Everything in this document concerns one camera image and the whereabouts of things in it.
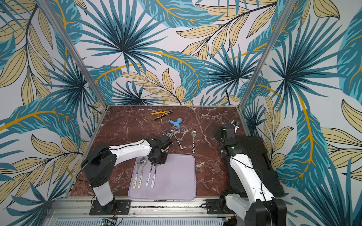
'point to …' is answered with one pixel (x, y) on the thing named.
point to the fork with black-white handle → (175, 133)
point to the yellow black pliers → (165, 113)
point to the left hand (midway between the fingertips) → (161, 163)
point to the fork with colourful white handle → (138, 161)
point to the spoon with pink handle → (172, 133)
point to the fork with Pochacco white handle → (148, 176)
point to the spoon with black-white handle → (193, 133)
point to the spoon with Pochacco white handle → (153, 178)
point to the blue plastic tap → (176, 123)
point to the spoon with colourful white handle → (143, 161)
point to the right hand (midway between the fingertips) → (224, 131)
